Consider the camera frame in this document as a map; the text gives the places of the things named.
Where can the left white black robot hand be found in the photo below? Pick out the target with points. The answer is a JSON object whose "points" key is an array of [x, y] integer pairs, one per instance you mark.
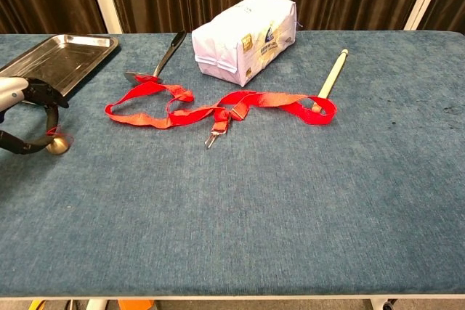
{"points": [[14, 90]]}

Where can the white tissue package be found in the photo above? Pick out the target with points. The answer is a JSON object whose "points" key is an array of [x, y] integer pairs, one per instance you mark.
{"points": [[225, 41]]}

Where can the wooden stick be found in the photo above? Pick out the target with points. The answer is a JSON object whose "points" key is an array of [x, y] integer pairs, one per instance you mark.
{"points": [[332, 74]]}

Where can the stainless steel tray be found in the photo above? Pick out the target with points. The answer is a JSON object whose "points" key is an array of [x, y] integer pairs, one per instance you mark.
{"points": [[69, 59]]}

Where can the white table frame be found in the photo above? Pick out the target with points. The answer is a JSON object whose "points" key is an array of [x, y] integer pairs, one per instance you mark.
{"points": [[232, 297]]}

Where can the yellow object under table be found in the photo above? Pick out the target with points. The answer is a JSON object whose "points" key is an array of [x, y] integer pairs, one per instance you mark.
{"points": [[36, 305]]}

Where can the blue table cloth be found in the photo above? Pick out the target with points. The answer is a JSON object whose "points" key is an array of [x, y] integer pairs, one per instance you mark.
{"points": [[232, 208]]}

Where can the orange object under table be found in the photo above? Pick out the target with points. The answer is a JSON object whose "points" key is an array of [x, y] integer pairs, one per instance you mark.
{"points": [[134, 305]]}

